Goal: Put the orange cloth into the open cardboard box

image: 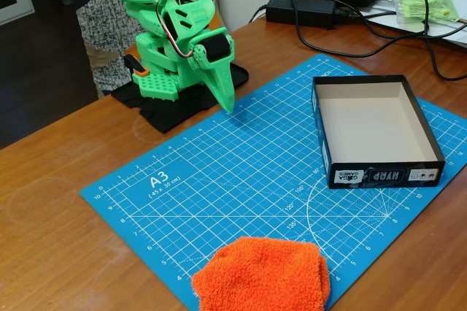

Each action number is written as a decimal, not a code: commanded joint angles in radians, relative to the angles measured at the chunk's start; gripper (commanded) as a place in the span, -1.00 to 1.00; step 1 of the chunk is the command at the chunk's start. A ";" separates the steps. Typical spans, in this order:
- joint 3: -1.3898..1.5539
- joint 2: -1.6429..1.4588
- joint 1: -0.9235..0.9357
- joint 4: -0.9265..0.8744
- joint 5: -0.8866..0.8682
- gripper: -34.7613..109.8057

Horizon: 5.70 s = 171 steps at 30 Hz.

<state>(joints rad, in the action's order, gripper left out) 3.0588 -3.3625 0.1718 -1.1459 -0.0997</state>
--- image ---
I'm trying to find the orange fluffy towel cloth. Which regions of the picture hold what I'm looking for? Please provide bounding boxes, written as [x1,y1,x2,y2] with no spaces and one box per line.
[191,237,332,311]

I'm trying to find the black and orange clamp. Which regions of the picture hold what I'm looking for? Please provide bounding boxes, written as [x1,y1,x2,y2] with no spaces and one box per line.
[123,54,150,78]

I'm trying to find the large black power adapter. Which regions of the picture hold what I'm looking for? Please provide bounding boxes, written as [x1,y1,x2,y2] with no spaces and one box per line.
[265,0,337,30]

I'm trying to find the blue A3 cutting mat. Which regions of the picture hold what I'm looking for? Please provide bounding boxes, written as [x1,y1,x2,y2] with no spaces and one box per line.
[79,53,467,311]

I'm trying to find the person in grey speckled clothing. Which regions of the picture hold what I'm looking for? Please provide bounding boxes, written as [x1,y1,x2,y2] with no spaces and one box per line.
[60,0,217,100]

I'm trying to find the black cardboard box tray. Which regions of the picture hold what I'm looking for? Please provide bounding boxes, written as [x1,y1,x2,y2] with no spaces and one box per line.
[311,74,446,190]

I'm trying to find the plastic bag of green parts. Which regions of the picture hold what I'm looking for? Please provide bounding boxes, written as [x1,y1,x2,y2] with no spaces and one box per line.
[395,0,461,26]

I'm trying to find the white paper sheets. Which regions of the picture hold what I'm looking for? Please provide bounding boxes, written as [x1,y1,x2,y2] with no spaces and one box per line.
[364,0,467,48]

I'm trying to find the red white black servo wire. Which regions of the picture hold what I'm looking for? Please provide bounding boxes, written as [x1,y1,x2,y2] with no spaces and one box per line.
[155,0,219,59]

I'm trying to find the thin black adapter cable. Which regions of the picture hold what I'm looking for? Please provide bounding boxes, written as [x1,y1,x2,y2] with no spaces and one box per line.
[249,3,269,24]

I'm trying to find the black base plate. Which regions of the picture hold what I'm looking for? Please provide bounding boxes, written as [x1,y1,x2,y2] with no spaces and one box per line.
[110,61,250,135]

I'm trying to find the long black power cable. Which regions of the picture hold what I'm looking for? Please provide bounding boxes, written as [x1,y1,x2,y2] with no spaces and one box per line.
[290,0,467,81]

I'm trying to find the black adapter output cable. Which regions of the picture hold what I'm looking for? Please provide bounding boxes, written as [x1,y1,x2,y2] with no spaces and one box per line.
[333,7,467,40]

